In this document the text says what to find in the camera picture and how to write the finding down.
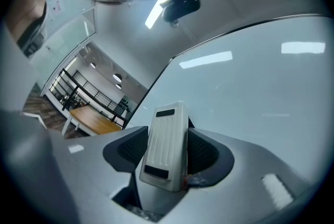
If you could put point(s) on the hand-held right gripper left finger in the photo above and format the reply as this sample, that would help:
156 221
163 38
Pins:
104 160

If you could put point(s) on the white paper notice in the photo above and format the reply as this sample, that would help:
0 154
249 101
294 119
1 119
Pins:
57 5

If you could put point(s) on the large white whiteboard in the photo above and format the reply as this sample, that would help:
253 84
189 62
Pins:
248 87

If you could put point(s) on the black metal railing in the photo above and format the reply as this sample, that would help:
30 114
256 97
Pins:
86 87

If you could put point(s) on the white whiteboard eraser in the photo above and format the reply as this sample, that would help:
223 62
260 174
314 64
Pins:
164 144

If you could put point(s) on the person's torso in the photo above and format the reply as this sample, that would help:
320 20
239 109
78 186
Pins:
31 37

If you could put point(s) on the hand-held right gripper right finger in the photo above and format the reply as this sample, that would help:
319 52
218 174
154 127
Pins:
248 178

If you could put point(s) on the black head camera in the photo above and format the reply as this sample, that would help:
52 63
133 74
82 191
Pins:
182 6

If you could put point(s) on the round smoke detector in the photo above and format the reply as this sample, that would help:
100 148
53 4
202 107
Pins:
174 24

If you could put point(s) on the dark display shelf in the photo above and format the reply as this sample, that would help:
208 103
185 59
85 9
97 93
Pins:
128 105

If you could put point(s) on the wooden table white legs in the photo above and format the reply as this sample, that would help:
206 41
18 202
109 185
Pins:
96 121

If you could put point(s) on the ceiling light strip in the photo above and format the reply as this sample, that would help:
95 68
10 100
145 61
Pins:
152 14

